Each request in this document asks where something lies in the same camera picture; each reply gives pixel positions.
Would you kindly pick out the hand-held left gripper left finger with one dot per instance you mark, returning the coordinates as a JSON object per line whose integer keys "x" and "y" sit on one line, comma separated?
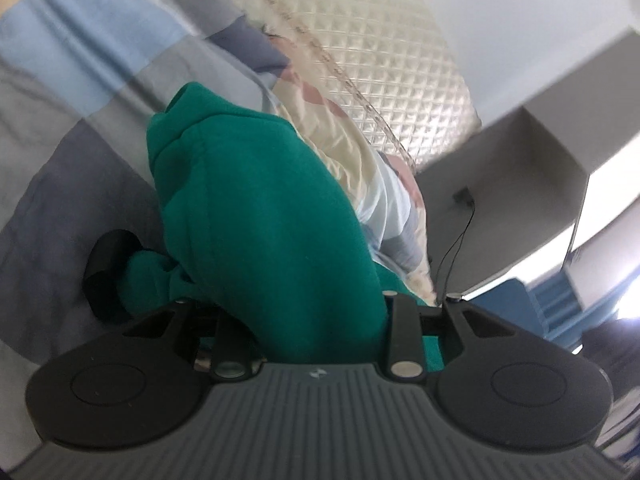
{"x": 227, "y": 340}

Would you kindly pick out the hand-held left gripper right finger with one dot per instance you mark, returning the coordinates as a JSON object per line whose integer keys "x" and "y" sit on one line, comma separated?
{"x": 402, "y": 330}

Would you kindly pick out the green hoodie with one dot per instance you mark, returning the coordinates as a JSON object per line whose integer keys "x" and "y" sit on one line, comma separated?
{"x": 260, "y": 200}

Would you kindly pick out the blue chair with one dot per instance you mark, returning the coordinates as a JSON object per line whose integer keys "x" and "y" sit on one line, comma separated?
{"x": 545, "y": 305}

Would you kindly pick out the grey bedside cabinet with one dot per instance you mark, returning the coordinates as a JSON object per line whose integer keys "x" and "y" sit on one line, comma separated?
{"x": 525, "y": 185}

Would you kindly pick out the cream quilted headboard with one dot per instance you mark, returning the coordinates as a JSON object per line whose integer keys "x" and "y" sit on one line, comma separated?
{"x": 380, "y": 60}

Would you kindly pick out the patchwork duvet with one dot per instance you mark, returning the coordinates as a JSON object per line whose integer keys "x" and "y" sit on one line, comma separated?
{"x": 75, "y": 85}

